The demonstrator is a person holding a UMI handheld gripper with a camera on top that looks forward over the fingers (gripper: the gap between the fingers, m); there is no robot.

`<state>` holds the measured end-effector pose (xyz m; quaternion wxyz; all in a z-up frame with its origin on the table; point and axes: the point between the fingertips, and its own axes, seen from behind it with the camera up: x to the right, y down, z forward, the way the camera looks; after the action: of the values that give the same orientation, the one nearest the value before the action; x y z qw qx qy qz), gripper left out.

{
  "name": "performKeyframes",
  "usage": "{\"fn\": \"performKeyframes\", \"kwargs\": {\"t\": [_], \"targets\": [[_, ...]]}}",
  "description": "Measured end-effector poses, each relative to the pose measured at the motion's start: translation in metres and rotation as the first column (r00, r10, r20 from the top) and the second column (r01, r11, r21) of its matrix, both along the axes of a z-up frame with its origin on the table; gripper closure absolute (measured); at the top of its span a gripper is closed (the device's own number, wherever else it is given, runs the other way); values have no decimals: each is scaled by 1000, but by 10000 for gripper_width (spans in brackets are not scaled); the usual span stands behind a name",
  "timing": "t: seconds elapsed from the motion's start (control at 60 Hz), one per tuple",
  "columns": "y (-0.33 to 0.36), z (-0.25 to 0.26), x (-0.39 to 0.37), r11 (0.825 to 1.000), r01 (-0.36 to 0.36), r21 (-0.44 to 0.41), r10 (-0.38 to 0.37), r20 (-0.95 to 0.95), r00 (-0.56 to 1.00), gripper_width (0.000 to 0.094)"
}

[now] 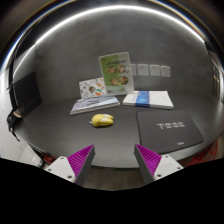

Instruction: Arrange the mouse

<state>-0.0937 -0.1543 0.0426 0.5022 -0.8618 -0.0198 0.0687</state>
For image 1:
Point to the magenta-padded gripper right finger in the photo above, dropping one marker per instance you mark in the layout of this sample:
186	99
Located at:
163	166

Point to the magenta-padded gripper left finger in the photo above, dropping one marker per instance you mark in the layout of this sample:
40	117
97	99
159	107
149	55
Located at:
63	166

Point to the yellow rabbit-shaped computer mouse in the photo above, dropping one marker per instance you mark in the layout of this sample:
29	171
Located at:
102	120

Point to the white book with blue band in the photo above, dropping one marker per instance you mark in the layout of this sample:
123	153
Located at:
149	99

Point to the grey striped book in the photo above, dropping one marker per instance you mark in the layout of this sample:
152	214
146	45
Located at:
94	104

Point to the black flat panel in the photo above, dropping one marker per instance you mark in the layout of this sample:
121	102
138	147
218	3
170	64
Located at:
27	93

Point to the white card with colourful stickers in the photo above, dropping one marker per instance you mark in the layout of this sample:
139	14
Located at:
91	88

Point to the green menu sign stand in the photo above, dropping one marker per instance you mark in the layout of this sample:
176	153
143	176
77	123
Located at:
116	73

